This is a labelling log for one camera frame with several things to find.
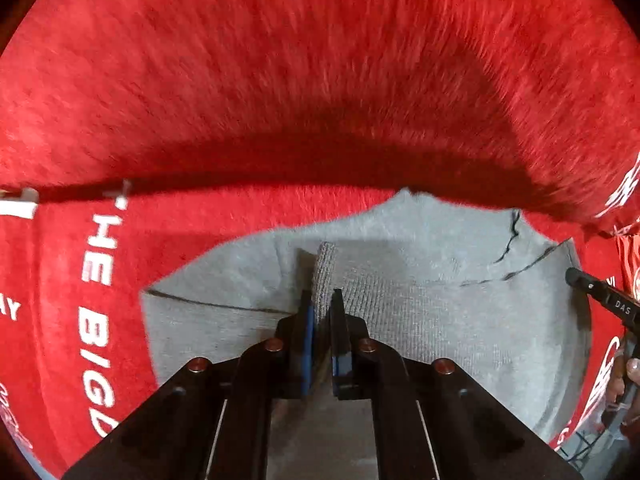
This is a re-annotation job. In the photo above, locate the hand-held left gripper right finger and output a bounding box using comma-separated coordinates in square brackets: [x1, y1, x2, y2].
[327, 288, 584, 480]

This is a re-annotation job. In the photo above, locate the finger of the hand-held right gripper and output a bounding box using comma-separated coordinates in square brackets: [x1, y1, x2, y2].
[565, 267, 609, 305]

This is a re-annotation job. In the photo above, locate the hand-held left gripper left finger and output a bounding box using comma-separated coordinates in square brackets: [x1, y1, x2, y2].
[62, 290, 316, 480]

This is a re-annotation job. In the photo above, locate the grey knit sweater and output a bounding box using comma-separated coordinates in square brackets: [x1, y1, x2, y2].
[140, 187, 594, 480]

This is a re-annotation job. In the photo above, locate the person's right hand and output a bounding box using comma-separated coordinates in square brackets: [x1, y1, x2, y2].
[605, 354, 640, 423]

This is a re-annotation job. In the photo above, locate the red striped cloth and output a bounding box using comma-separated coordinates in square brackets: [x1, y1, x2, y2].
[614, 231, 640, 302]

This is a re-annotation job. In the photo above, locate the red printed blanket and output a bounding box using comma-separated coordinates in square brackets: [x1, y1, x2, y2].
[0, 0, 640, 476]

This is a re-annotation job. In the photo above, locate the black wire rack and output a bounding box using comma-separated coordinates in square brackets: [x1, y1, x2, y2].
[559, 427, 618, 463]

